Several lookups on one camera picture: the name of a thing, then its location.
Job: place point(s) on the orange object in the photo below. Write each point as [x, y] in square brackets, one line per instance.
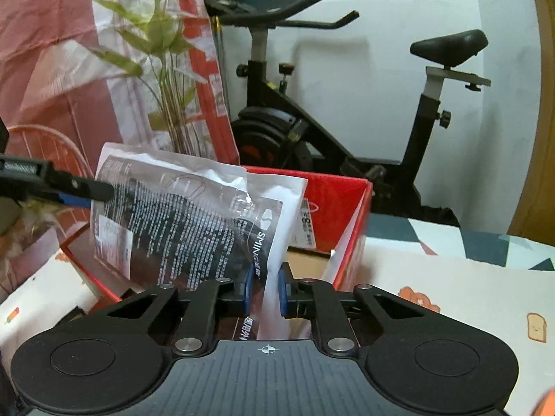
[547, 405]

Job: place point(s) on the green leafy plant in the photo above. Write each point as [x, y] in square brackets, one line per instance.
[171, 108]

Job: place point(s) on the white black printed plastic packet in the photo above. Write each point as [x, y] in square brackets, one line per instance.
[173, 225]

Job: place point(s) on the red cardboard box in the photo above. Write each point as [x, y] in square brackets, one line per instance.
[334, 208]

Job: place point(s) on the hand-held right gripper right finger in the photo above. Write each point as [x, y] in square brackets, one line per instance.
[282, 288]

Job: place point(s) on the white cartoon printed blanket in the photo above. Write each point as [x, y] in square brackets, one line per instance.
[455, 277]

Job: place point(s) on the wooden door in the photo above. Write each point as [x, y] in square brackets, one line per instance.
[542, 138]

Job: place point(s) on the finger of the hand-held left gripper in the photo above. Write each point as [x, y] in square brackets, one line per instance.
[86, 188]
[74, 202]

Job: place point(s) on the black exercise bike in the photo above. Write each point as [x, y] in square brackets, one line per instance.
[269, 125]

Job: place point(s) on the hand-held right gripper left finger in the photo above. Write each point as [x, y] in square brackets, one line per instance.
[248, 288]

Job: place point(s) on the red white printed curtain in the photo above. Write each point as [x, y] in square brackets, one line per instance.
[43, 52]

